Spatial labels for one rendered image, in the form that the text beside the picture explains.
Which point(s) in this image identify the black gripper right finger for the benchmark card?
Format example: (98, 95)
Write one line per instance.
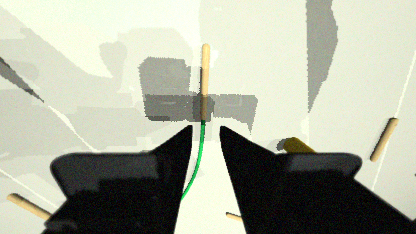
(259, 176)

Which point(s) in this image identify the green string with wooden stick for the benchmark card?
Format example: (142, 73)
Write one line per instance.
(203, 108)

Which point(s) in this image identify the yellow cylinder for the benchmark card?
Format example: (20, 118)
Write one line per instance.
(296, 145)

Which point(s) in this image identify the thin wooden stick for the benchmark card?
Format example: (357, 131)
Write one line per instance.
(232, 216)
(22, 202)

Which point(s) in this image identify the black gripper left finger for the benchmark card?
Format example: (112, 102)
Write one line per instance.
(161, 173)

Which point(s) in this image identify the tan wooden stick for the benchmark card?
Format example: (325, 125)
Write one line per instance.
(384, 139)

